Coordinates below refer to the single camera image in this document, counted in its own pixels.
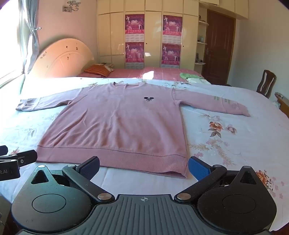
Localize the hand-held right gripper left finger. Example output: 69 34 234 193
30 156 115 203

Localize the purple wall poster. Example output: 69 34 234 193
162 15 183 44
161 43 181 70
125 14 145 42
125 42 145 69

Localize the green cloth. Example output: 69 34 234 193
179 72 200 80

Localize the window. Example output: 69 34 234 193
0 0 26 87

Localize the cream arched headboard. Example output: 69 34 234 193
30 38 95 78

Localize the pink sweater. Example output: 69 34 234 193
16 82 251 178

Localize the pale patterned curtain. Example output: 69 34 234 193
18 0 42 75

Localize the cream wardrobe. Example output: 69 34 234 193
97 0 200 71

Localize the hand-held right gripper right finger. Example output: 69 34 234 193
174 156 264 202

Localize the orange striped pillow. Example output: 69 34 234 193
84 64 115 78

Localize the cream corner shelf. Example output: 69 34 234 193
195 14 209 73

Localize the brown wooden door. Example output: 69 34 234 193
202 10 236 86

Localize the brown wooden chair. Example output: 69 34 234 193
256 70 277 99

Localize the cream overhead cabinet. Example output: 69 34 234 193
200 0 250 21

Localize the metal wall lamp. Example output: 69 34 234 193
62 0 81 12

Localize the brown wooden furniture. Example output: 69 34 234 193
274 92 289 118

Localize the floral bed sheet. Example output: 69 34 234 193
0 77 289 231

